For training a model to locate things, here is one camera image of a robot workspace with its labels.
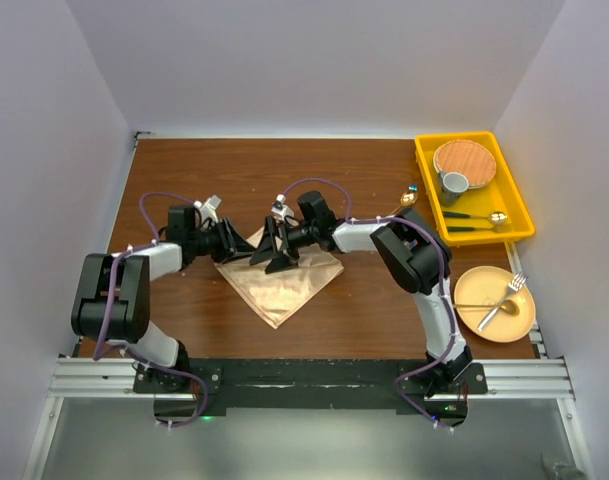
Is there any yellow plastic tray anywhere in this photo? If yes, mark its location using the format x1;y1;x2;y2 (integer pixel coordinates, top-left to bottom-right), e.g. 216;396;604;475
415;131;536;246

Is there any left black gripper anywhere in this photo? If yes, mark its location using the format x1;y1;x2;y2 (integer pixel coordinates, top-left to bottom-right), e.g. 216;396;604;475
188;216;256;264

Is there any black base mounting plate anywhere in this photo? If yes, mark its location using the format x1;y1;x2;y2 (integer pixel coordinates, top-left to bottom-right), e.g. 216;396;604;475
133;359;488;426

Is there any purple cable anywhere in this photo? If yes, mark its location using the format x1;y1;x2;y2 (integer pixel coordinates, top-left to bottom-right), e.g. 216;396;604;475
278;178;458;435
91;191;210;429

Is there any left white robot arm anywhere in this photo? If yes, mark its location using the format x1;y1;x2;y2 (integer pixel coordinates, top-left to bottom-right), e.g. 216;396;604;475
71;202;255;392

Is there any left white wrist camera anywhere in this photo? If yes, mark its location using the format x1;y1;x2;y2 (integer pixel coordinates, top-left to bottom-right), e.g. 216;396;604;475
193;195;221;223

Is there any grey white cup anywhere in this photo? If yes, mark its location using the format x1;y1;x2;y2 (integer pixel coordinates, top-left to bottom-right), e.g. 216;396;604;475
438;172;469;206

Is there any aluminium rail frame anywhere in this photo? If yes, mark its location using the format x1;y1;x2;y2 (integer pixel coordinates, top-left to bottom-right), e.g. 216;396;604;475
21;239;596;480

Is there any gold spoon on plate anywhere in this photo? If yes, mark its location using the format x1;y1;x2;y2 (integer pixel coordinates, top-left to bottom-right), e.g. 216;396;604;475
455;300;520;316

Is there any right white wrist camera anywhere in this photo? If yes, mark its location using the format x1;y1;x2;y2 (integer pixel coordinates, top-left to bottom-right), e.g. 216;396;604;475
271;194;294;222

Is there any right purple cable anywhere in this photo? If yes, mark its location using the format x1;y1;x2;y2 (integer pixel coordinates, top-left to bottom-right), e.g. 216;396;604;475
278;178;458;435

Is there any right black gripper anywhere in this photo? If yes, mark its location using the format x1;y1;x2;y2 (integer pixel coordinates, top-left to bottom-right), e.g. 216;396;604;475
250;216;318;275

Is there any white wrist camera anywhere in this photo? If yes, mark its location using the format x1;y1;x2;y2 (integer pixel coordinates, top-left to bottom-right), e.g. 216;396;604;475
271;194;294;222
193;195;221;223

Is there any gold spoon on table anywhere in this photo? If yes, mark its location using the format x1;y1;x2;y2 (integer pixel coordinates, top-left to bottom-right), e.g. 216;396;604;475
390;191;418;215

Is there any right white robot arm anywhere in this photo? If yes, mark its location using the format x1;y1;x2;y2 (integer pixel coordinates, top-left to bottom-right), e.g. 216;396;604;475
250;191;472;393

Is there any beige round plate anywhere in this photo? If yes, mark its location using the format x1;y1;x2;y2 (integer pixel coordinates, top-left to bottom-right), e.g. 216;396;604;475
453;266;536;343

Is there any gold black spoon in tray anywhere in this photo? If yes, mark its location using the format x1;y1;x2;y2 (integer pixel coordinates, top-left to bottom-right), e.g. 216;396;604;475
443;211;508;226

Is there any woven orange round plate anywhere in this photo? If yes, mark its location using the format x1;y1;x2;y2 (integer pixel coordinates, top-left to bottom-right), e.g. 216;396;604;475
433;139;497;189

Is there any silver fork on plate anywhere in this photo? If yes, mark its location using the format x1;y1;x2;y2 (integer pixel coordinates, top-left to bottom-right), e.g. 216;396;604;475
477;272;527;332

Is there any black handled utensil in tray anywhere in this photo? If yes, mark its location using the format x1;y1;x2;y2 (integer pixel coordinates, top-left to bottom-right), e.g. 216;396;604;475
447;226;502;233

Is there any peach satin napkin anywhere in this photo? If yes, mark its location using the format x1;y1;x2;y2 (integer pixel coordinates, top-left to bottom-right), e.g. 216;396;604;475
215;244;344;329

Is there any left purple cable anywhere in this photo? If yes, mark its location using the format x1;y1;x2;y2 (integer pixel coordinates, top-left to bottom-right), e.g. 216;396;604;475
91;191;210;429

